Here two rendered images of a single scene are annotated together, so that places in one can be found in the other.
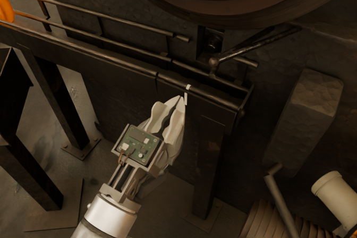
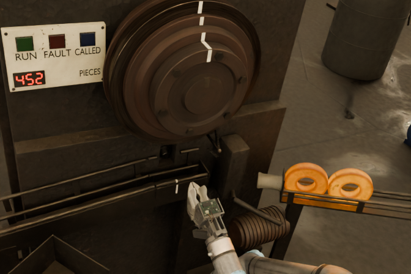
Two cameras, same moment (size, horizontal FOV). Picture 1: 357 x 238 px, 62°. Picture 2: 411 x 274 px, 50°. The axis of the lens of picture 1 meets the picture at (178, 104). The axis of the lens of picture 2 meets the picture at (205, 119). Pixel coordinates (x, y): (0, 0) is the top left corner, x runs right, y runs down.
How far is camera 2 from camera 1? 1.08 m
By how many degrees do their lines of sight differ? 46
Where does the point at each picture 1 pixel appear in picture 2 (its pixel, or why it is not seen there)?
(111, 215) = (227, 241)
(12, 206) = not seen: outside the picture
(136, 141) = (208, 207)
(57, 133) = not seen: outside the picture
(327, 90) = (238, 140)
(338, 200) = (270, 180)
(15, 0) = not seen: outside the picture
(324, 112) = (246, 148)
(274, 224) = (250, 220)
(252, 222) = (241, 228)
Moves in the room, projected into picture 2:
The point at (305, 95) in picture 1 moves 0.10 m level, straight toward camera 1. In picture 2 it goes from (235, 147) to (247, 166)
